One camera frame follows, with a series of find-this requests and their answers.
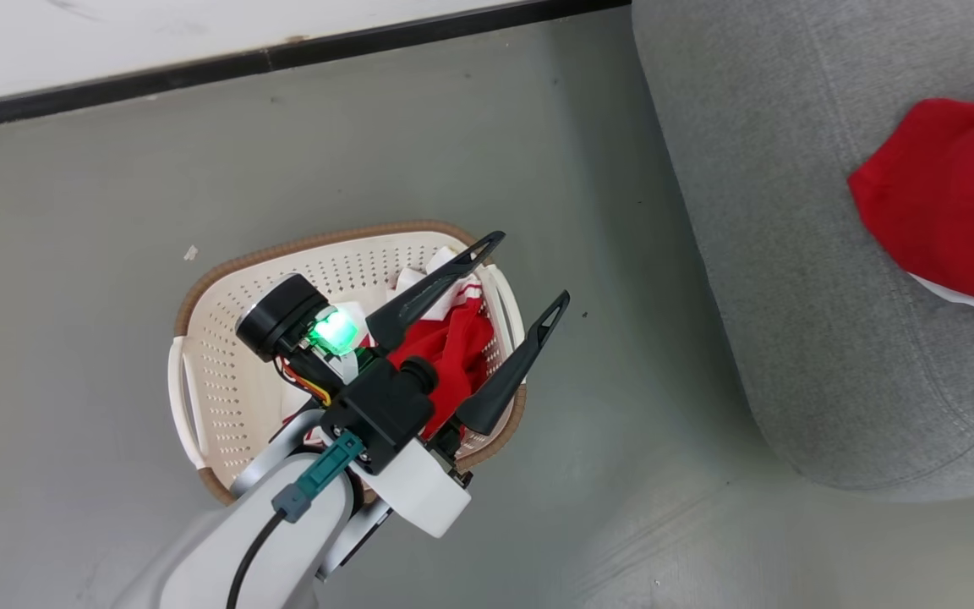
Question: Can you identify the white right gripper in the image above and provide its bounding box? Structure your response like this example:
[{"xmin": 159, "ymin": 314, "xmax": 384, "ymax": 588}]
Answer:
[{"xmin": 235, "ymin": 229, "xmax": 572, "ymax": 539}]

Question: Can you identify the red garment with white stripes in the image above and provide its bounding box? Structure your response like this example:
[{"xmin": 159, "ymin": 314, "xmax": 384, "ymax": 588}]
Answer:
[{"xmin": 847, "ymin": 44, "xmax": 974, "ymax": 319}]

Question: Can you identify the grey fabric sofa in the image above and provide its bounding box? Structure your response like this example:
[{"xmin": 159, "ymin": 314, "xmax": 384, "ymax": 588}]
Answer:
[{"xmin": 631, "ymin": 0, "xmax": 974, "ymax": 502}]

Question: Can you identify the cream perforated laundry basket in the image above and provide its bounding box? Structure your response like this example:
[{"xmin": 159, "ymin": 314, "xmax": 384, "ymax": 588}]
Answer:
[{"xmin": 167, "ymin": 220, "xmax": 528, "ymax": 507}]

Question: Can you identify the black baseboard strip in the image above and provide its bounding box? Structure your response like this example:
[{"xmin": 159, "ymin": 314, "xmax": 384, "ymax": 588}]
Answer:
[{"xmin": 0, "ymin": 0, "xmax": 632, "ymax": 136}]

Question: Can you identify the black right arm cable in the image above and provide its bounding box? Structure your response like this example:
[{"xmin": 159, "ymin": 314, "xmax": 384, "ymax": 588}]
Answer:
[{"xmin": 225, "ymin": 430, "xmax": 367, "ymax": 609}]

